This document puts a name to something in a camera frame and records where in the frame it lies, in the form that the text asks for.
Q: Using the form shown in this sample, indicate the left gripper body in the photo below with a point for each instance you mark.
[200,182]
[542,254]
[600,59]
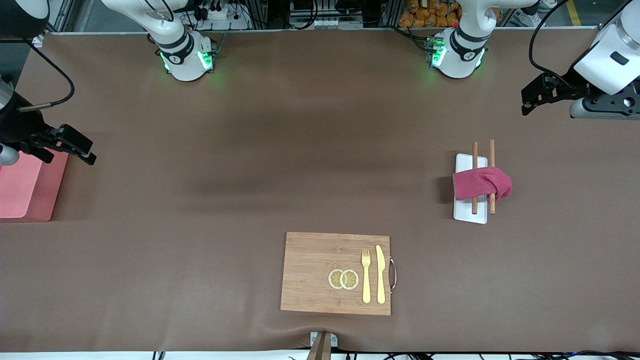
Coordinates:
[571,88]

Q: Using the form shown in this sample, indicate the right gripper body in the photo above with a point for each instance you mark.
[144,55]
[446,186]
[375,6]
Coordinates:
[17,126]

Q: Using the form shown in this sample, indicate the red cloth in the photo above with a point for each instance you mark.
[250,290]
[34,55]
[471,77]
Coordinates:
[480,182]

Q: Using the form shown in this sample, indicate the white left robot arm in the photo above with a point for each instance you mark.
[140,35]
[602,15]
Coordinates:
[457,60]

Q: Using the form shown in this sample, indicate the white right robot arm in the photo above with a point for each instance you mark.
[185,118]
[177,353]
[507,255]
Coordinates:
[185,60]

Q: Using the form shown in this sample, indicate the pink board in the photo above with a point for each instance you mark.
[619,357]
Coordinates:
[25,190]

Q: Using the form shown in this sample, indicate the white sneaker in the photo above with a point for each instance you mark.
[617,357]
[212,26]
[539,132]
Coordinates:
[525,19]

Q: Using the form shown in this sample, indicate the wooden rack rod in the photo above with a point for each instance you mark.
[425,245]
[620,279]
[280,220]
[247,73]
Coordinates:
[492,152]

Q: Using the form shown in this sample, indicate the wooden chopsticks pair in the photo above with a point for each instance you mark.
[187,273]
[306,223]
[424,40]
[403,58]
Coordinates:
[474,155]

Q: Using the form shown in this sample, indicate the pile of orange packets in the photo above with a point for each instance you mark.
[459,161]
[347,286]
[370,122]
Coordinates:
[430,15]

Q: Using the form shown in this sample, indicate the white towel rack base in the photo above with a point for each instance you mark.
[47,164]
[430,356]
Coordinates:
[465,212]

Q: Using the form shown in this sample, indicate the brown table cover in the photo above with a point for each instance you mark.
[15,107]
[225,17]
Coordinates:
[250,150]

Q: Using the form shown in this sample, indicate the white power strip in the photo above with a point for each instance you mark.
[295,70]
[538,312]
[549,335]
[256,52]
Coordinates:
[220,14]

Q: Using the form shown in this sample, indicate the white terminal block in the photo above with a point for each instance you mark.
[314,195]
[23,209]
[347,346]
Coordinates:
[325,23]

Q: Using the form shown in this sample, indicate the yellow knife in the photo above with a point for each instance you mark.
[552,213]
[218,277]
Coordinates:
[381,275]

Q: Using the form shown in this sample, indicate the yellow fork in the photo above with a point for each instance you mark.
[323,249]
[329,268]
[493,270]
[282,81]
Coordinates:
[366,285]

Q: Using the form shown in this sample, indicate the lemon slice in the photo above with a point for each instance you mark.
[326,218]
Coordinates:
[334,279]
[350,280]

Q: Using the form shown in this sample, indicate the bamboo cutting board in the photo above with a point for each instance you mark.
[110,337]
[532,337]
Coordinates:
[310,270]

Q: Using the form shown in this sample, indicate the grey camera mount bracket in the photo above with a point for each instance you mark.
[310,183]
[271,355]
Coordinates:
[322,345]

